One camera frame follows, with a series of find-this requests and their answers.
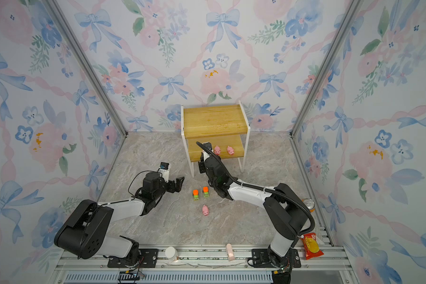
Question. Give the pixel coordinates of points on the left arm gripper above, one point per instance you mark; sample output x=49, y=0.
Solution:
x=178, y=184

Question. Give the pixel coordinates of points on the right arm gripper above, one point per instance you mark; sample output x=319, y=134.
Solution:
x=202, y=165

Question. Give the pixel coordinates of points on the pink toy pig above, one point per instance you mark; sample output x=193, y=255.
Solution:
x=205, y=210
x=217, y=150
x=230, y=150

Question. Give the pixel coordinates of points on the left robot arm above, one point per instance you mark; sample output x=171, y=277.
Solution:
x=85, y=233

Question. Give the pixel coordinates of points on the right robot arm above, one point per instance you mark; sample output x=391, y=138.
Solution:
x=289, y=215

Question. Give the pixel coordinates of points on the orange green toy truck left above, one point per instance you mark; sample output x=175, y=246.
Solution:
x=196, y=195

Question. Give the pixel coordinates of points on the orange green toy truck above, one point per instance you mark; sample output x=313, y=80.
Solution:
x=196, y=195
x=205, y=191

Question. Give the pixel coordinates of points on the orange green toy truck right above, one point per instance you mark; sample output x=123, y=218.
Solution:
x=205, y=191

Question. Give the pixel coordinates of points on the white round cap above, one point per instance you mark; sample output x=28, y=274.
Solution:
x=171, y=254

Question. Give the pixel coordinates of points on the pink eraser block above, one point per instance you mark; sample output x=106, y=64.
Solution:
x=230, y=252

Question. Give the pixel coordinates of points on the orange soda can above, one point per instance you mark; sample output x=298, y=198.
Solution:
x=310, y=204

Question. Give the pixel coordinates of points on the red snack bag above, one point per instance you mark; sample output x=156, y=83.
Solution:
x=311, y=246

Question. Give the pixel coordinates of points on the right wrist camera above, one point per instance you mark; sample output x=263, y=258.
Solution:
x=208, y=146

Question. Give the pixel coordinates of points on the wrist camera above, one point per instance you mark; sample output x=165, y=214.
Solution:
x=208, y=146
x=164, y=169

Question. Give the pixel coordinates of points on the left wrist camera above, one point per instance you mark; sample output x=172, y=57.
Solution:
x=164, y=169

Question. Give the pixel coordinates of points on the white frame wooden shelf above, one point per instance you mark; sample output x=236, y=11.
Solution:
x=221, y=126

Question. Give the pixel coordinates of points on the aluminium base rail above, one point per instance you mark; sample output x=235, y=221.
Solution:
x=209, y=265

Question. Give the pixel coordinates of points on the aluminium corner post right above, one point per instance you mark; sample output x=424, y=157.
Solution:
x=330, y=57

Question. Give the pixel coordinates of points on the aluminium corner post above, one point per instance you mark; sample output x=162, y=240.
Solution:
x=62, y=23
x=330, y=57

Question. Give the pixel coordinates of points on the aluminium corner post left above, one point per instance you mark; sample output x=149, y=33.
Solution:
x=62, y=23

